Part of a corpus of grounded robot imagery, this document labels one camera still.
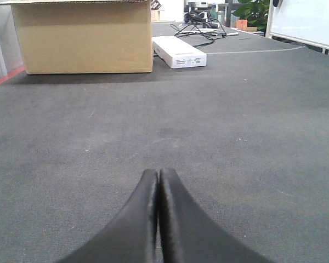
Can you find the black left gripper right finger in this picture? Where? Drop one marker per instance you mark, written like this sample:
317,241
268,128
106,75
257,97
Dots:
188,234

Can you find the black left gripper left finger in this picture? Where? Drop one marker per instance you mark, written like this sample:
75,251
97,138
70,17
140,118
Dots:
131,235

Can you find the long white carton box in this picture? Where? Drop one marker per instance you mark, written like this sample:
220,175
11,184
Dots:
177,53

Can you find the large cardboard box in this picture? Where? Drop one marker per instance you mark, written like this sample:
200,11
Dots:
72,37

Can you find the green potted plant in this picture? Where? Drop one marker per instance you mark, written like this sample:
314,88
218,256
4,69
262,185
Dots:
255,12

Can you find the white board panel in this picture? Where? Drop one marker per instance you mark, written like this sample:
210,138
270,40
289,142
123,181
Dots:
301,21

